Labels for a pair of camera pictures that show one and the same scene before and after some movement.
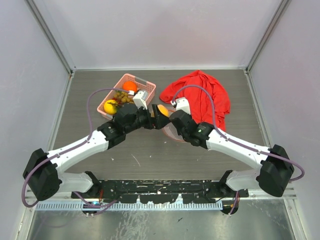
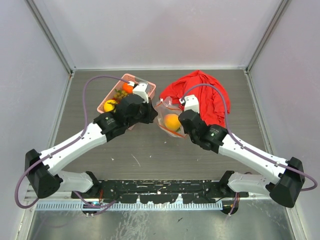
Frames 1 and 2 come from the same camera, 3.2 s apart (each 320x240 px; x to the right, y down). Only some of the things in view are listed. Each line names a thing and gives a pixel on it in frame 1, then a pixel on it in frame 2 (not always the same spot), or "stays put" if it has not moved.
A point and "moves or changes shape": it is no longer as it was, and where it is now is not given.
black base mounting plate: x=161 y=191 stays put
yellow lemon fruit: x=110 y=106 stays put
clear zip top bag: x=171 y=131 moves or changes shape
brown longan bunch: x=124 y=97 stays put
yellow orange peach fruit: x=163 y=109 moves or changes shape
